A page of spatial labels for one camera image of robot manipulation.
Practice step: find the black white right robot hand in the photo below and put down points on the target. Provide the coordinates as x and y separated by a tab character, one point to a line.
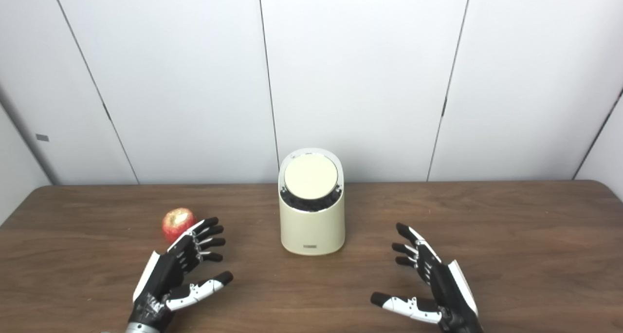
445	284

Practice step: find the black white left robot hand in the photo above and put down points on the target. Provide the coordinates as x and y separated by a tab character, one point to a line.
163	274

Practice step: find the red apple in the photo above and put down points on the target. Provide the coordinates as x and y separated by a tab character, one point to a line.
176	222

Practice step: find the cream round bin lid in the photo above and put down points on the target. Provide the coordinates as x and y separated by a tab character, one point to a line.
310	176

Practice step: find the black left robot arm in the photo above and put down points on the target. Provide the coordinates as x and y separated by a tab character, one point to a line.
141	328

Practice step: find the cream-colored bin body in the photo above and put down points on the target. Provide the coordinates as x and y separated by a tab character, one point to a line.
311	228

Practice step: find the small grey wall plate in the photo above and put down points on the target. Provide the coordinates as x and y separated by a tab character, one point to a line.
42	137

